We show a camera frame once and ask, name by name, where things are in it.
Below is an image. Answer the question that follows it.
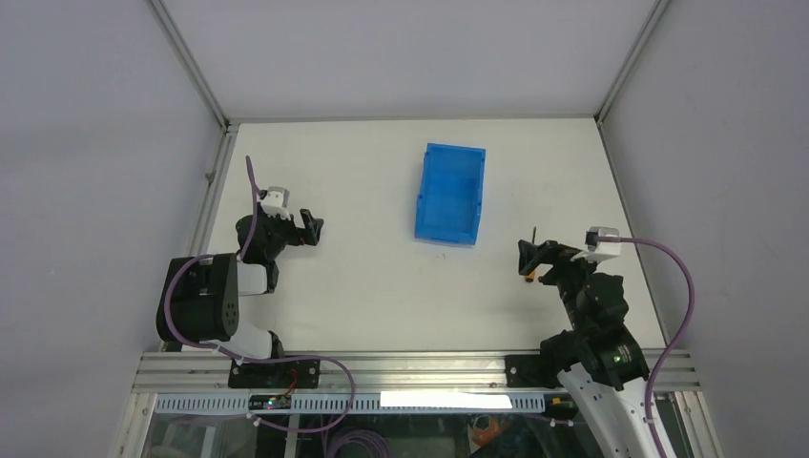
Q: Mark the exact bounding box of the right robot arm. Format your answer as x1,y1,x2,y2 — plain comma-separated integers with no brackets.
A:
505,229,675,457

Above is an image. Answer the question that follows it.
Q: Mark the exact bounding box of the left aluminium frame post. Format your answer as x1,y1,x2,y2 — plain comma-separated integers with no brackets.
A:
146,0,230,132

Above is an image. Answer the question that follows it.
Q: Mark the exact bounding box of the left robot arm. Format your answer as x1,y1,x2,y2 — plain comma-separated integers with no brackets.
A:
156,209,324,387

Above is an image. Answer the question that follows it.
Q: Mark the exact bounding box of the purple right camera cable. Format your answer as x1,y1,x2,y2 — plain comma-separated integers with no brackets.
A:
596,235,696,458

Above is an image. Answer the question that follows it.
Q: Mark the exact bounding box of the aluminium frame post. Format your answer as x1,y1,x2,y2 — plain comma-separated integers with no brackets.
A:
146,0,230,132
593,0,671,128

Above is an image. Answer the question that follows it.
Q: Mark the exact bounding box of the slotted cable duct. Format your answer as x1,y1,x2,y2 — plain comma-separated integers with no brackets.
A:
155,390,567,416

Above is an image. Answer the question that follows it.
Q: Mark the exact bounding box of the orange handled screwdriver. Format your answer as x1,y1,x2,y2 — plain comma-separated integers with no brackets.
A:
524,226,537,283

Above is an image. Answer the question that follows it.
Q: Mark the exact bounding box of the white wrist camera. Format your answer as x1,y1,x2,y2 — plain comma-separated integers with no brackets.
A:
259,186,292,220
570,226,622,263

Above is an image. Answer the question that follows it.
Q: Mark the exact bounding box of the right aluminium frame post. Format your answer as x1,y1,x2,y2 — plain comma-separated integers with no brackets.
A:
593,0,671,128

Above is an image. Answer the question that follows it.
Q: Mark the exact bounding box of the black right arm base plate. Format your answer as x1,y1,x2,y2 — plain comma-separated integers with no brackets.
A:
504,354,562,389

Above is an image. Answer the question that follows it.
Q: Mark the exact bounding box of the blue plastic bin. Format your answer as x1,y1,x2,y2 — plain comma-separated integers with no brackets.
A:
414,143,486,246

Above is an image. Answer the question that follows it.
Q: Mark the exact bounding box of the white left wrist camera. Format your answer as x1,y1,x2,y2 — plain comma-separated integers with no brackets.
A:
259,186,292,220

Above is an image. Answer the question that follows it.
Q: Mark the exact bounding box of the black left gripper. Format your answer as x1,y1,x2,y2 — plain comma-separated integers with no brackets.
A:
255,202,322,260

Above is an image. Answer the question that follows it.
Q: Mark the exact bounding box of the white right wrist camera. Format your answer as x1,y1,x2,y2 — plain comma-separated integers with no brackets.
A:
570,226,622,263

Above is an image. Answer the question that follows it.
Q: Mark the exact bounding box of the aluminium front rail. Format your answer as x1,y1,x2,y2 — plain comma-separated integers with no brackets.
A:
131,349,701,394

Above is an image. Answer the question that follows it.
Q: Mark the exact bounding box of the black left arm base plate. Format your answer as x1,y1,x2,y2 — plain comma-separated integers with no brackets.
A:
227,360,321,389

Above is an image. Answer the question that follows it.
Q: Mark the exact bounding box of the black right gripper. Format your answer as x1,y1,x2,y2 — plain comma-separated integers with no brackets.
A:
517,239,604,334

